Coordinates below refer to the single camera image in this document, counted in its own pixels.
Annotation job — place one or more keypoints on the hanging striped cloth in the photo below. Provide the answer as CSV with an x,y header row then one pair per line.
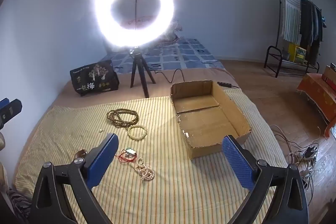
x,y
290,11

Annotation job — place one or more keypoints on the dark striped cloth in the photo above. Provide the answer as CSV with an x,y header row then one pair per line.
x,y
19,205

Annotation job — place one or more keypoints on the tan bed sheet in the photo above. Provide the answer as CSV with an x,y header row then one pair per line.
x,y
162,87

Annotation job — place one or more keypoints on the cardboard box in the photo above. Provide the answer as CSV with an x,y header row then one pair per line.
x,y
204,120

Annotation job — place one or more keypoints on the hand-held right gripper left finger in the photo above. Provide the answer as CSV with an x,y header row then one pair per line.
x,y
103,161

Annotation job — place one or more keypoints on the black tripod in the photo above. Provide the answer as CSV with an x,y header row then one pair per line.
x,y
139,74

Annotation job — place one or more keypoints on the black printed bag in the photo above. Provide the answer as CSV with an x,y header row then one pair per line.
x,y
94,79

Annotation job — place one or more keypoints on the white power strip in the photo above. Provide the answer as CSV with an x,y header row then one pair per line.
x,y
308,153

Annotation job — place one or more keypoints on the yellow box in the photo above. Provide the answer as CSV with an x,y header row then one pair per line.
x,y
298,53

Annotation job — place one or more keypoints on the black clothes rack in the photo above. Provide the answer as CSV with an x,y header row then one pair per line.
x,y
273,58

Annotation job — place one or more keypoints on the brown box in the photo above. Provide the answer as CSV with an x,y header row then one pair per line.
x,y
330,74

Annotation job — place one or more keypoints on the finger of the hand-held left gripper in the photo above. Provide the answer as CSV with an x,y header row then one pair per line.
x,y
10,111

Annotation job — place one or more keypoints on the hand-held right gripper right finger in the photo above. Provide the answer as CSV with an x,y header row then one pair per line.
x,y
236,161

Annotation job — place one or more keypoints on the yellow striped cloth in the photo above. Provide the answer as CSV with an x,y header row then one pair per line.
x,y
170,187

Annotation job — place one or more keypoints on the hanging dark clothes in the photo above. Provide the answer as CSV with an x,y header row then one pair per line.
x,y
311,27

